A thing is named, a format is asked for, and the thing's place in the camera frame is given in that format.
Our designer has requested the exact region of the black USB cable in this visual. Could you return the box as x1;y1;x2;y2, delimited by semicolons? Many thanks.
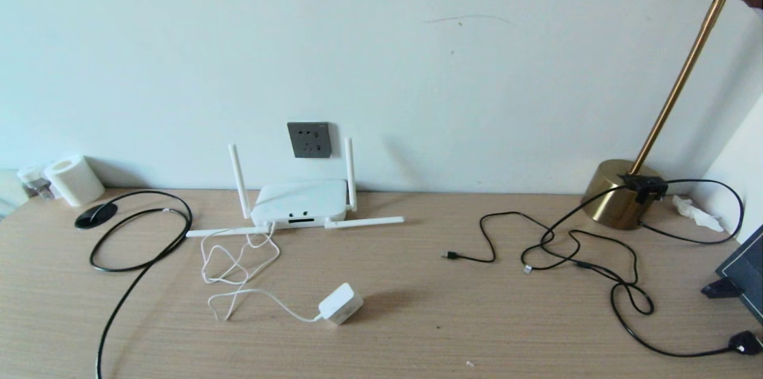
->
442;211;640;287

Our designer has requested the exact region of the white power adapter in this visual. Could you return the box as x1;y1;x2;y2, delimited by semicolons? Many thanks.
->
318;282;364;326

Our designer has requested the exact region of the thin white power cable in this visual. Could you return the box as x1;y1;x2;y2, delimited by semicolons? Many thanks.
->
200;221;325;323

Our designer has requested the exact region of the thick black cable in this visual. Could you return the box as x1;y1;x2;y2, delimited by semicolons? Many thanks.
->
89;189;193;379

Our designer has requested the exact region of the white router with four antennas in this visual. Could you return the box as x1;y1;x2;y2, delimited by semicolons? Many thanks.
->
186;138;405;238

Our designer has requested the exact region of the brass desk lamp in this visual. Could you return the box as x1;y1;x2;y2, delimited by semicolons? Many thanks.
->
581;0;763;231

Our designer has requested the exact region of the black oval desk grommet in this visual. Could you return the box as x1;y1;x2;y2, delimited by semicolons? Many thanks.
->
75;202;118;229

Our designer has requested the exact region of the white paper roll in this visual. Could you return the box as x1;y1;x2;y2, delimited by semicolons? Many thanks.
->
44;156;106;207

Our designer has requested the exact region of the crumpled white tissue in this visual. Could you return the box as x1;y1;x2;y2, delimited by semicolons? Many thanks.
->
672;194;725;232

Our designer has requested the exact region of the grey wall socket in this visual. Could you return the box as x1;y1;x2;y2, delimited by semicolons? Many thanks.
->
287;122;332;159

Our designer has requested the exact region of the black inline switch box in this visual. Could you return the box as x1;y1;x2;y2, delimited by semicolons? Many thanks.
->
617;173;668;204

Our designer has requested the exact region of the black cable with connector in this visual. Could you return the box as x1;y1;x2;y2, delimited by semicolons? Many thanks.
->
539;178;763;359

